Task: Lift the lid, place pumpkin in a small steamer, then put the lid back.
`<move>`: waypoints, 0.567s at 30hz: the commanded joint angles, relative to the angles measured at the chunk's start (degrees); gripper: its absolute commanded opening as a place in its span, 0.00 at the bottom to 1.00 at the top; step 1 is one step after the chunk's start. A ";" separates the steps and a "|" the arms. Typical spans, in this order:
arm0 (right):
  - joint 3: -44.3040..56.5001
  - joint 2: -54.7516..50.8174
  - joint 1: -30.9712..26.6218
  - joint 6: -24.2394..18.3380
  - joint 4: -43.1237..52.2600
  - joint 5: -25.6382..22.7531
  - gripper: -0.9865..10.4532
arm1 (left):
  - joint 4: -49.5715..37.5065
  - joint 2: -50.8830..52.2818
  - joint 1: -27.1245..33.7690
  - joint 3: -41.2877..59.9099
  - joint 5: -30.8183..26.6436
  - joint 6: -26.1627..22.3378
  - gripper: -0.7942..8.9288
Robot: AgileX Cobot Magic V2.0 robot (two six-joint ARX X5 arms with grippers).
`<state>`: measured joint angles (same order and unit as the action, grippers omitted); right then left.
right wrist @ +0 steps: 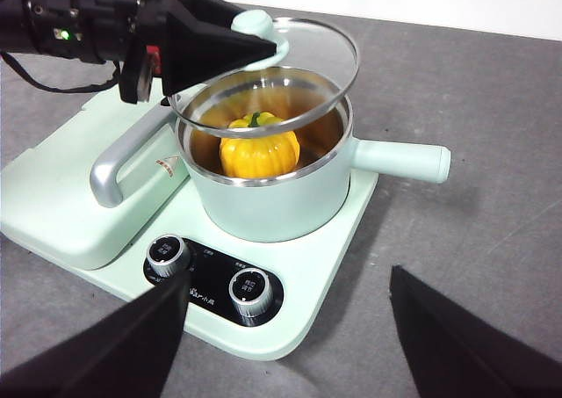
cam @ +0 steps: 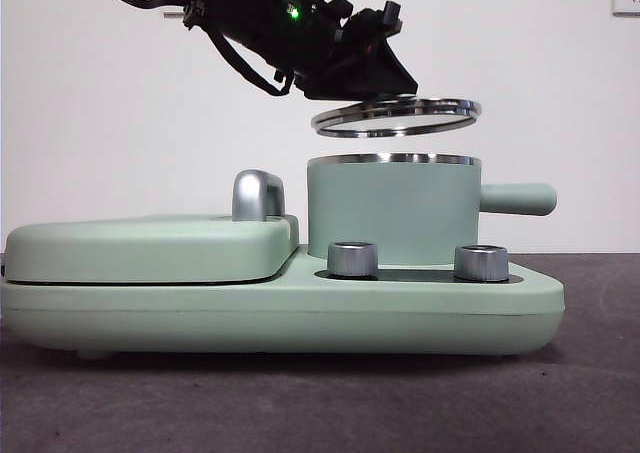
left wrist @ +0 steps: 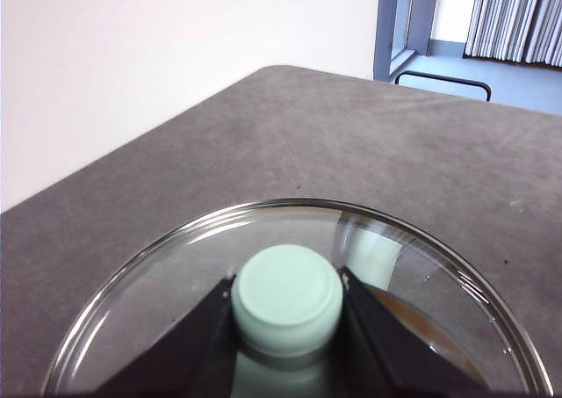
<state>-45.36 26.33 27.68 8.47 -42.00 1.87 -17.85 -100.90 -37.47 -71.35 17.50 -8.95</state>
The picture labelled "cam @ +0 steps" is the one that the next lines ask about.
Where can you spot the pale green hinged grill cover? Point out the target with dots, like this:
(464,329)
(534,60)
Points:
(150,248)

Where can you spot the glass lid with green knob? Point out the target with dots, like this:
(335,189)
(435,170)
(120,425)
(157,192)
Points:
(395,119)

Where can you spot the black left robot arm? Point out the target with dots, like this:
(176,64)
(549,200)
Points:
(260,13)

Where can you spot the pale green appliance base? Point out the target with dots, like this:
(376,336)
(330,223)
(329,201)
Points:
(300,318)

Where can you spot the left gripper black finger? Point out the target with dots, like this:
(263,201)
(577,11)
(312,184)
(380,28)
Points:
(370,78)

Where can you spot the pale green steamer pot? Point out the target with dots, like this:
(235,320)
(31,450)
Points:
(390,208)

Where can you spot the silver control knob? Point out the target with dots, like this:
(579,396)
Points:
(481,265)
(352,260)

